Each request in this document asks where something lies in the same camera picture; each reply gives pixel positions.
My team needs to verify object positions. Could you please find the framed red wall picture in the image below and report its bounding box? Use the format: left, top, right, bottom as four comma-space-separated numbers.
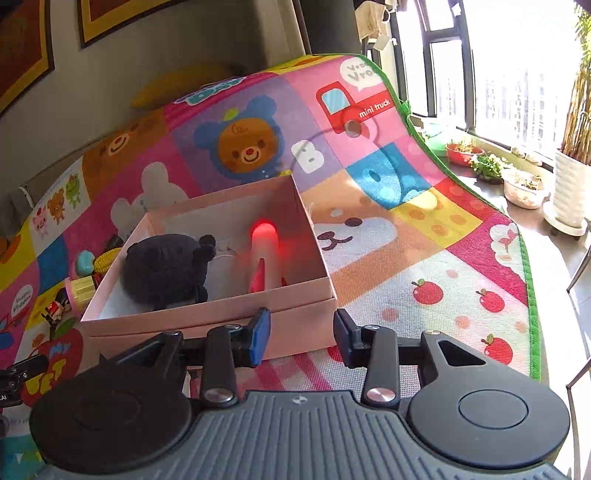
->
76, 0, 190, 49
0, 0, 55, 114

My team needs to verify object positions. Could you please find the yellow pillow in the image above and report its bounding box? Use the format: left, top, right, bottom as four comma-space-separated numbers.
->
130, 69, 247, 109

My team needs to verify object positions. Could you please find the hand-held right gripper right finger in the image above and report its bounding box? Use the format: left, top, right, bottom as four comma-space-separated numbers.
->
333, 308, 513, 409

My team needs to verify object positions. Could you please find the white toy with red tip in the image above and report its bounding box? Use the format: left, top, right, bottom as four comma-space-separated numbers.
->
247, 216, 289, 294

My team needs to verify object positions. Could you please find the bamboo plant in white pot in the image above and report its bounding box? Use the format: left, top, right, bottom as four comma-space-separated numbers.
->
542, 4, 591, 238

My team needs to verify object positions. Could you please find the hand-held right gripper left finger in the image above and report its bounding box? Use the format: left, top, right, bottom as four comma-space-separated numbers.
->
99, 308, 271, 408

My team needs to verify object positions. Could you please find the white plant bowl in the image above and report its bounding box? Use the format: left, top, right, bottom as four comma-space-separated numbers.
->
501, 168, 548, 210

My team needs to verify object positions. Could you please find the green plastic bowl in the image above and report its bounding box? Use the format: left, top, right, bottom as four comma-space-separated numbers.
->
418, 121, 446, 155

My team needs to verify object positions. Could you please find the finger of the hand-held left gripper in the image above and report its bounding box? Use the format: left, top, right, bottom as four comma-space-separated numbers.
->
6, 354, 50, 378

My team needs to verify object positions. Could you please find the pink cardboard box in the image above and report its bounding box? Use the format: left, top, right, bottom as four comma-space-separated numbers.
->
79, 174, 338, 367

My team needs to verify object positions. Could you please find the red plant pot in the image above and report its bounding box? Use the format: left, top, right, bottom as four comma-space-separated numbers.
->
445, 141, 485, 166

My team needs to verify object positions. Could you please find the black window frame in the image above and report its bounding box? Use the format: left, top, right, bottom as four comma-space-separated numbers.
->
360, 0, 591, 167

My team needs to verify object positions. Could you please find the yellow toy corn cob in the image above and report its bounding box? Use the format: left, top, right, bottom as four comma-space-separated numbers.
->
92, 248, 124, 274

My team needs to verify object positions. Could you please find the yellow and pink toy cup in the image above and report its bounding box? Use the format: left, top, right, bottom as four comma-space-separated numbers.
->
65, 276, 97, 311

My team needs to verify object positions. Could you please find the hanging beige cloth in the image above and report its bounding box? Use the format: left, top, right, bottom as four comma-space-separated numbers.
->
367, 2, 398, 51

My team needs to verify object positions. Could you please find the black plush toy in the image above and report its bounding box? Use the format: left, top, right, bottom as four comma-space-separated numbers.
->
121, 234, 218, 311

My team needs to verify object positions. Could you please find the colourful printed play mat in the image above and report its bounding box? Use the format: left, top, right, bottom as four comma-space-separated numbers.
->
0, 54, 542, 462

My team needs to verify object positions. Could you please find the small toy figure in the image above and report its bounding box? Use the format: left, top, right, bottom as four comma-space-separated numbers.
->
41, 299, 75, 324

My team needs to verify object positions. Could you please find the black pot with green plant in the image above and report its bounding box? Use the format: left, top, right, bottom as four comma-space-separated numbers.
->
471, 154, 506, 185

